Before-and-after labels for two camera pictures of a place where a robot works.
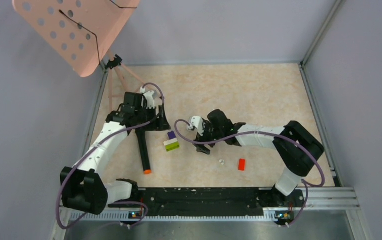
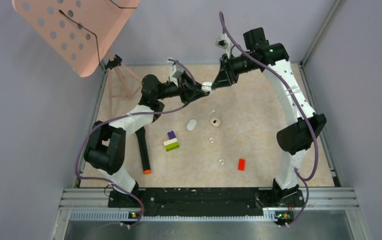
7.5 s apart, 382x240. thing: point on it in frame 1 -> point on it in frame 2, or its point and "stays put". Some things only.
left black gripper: (160, 123) -> (189, 90)
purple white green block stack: (172, 143) stays put
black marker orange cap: (143, 146) stays put
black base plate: (213, 201) stays put
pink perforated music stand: (83, 33) stays put
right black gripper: (203, 138) -> (227, 76)
